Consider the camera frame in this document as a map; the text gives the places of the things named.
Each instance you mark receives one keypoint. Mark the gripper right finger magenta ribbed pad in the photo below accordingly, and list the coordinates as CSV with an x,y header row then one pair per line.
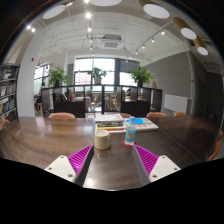
x,y
152,167

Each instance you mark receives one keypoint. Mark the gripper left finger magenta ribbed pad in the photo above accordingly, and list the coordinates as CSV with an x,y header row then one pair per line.
x,y
73,168

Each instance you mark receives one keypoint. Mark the clear plastic water bottle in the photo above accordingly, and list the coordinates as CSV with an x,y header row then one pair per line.
x,y
130,131

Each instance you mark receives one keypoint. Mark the red round coaster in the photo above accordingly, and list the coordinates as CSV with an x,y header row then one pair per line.
x,y
127,145

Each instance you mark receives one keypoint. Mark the cream ceramic mug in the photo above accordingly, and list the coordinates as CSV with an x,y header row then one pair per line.
x,y
102,139

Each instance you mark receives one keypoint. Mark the white box with blue lid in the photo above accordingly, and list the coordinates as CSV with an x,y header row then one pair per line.
x,y
141,124

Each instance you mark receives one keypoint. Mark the orange chair far middle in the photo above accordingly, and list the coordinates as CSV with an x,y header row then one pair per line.
x,y
156,114

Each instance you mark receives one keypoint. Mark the orange chair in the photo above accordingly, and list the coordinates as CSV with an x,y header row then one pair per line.
x,y
216,147
156,114
61,115

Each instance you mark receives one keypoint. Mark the orange chair far left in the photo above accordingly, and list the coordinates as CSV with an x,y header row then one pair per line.
x,y
61,115

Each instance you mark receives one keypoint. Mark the stack of books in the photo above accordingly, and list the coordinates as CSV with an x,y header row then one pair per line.
x,y
110,122

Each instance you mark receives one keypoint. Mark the dark open shelving unit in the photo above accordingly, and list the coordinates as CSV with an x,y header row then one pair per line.
x,y
82,99

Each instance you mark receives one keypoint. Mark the white radiator panel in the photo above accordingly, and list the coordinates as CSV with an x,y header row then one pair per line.
x,y
175,103

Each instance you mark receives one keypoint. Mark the orange chair right side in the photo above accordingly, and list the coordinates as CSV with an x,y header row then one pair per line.
x,y
216,147

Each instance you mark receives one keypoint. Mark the right potted plant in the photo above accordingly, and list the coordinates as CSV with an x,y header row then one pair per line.
x,y
141,76

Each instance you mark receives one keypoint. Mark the potted plant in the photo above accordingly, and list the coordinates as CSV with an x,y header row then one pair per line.
x,y
141,76
97,74
58,76

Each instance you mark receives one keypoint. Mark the left potted plant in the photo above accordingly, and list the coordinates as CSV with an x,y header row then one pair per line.
x,y
58,76

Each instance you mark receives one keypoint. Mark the middle potted plant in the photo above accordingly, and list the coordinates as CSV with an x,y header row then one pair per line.
x,y
97,74

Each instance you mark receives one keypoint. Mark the ceiling air conditioner unit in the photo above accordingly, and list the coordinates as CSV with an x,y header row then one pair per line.
x,y
110,41

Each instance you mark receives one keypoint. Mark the round pendant lamp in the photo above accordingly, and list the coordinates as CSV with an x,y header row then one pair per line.
x,y
185,29
200,46
153,9

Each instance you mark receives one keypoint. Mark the round ceiling lamp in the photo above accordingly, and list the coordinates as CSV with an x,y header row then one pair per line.
x,y
54,12
105,3

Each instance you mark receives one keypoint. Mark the bookshelf at left wall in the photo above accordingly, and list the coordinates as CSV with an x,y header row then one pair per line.
x,y
8,91

